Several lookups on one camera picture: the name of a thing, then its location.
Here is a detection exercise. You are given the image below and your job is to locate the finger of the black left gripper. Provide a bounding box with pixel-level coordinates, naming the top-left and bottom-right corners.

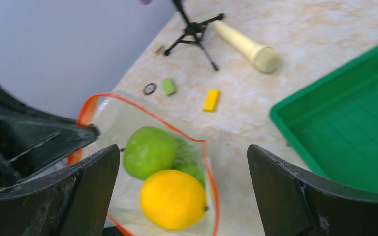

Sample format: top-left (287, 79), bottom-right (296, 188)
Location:
top-left (0, 87), bottom-right (99, 182)

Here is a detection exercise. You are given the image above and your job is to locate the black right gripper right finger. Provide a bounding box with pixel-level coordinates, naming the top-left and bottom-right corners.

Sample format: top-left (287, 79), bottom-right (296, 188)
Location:
top-left (247, 144), bottom-right (378, 236)

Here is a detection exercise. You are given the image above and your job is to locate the small round ring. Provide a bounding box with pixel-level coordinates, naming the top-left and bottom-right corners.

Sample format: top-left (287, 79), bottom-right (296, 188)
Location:
top-left (143, 83), bottom-right (158, 96)

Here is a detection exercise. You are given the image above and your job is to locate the light green block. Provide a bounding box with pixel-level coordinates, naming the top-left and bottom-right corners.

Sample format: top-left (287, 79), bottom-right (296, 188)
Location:
top-left (162, 78), bottom-right (176, 96)

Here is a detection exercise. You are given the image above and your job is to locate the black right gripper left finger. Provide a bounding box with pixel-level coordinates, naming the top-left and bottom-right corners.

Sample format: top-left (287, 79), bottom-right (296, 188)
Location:
top-left (0, 145), bottom-right (120, 236)

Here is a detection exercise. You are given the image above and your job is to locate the yellow lemon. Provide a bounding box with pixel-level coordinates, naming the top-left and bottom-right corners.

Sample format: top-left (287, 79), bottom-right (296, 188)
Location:
top-left (140, 170), bottom-right (207, 230)

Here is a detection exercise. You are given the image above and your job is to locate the small wooden block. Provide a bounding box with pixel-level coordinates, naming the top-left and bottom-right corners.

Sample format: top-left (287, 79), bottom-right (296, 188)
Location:
top-left (155, 45), bottom-right (165, 55)

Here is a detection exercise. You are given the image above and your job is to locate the purple microphone on tripod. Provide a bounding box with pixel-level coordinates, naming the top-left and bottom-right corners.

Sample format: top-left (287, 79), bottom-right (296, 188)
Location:
top-left (140, 0), bottom-right (225, 72)

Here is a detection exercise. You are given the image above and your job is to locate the green apple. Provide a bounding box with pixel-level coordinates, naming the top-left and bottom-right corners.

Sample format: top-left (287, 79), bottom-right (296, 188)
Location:
top-left (123, 126), bottom-right (178, 180)

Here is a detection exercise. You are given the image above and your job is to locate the green plastic tray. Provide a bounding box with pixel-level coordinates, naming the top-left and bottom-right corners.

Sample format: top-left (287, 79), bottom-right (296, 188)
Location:
top-left (270, 46), bottom-right (378, 193)

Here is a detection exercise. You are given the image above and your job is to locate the green cabbage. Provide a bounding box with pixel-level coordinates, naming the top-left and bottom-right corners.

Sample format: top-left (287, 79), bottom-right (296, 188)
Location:
top-left (173, 138), bottom-right (196, 169)

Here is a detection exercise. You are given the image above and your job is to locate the yellow block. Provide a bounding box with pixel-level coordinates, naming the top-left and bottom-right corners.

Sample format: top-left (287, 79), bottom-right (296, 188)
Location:
top-left (203, 89), bottom-right (220, 112)

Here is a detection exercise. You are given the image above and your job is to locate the clear zip bag orange zipper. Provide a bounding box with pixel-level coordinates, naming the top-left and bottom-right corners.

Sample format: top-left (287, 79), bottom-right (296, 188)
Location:
top-left (67, 91), bottom-right (220, 236)

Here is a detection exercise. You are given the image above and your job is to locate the cream toy microphone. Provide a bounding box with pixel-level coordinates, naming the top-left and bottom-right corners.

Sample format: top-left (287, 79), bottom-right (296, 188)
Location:
top-left (212, 21), bottom-right (281, 73)

